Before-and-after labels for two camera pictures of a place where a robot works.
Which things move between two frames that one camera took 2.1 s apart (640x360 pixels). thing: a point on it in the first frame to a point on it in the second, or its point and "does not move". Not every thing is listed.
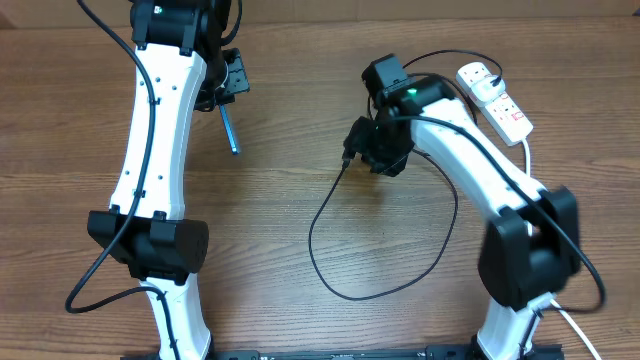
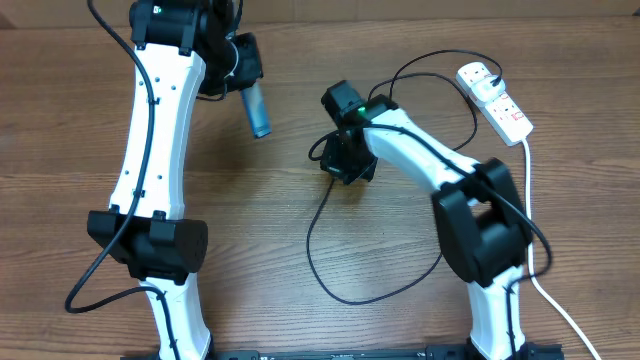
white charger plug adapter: [483, 89] does not move
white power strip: [503, 115] does not move
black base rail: [421, 352] does not move
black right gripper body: [381, 149] to [342, 158]
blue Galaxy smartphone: [229, 130] to [256, 110]
